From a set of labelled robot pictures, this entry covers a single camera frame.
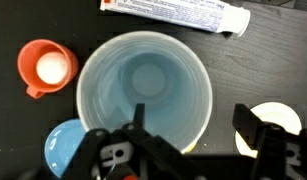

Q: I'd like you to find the white toothpaste tube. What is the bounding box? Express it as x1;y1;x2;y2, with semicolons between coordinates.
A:
100;0;251;37

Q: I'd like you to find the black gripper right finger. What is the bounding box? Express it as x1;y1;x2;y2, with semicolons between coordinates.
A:
232;104;307;180

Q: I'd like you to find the orange mug with egg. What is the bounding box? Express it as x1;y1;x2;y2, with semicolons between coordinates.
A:
17;39;78;99

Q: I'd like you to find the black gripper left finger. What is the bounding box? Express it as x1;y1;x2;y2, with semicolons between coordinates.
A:
64;104;193;180

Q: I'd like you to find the blue plastic cup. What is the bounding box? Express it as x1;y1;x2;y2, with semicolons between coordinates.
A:
76;31;213;153

